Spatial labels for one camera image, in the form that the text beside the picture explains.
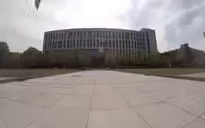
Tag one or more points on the large curved grey building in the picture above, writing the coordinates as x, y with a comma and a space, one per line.
96, 40

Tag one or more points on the grey stone slab pavement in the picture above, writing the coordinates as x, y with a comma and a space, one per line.
103, 100

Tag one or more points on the grass field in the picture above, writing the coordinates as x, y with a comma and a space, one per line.
30, 72
163, 71

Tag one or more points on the row of trees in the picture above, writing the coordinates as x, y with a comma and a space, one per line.
30, 58

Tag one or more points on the low grey building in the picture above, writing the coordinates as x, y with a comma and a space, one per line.
190, 55

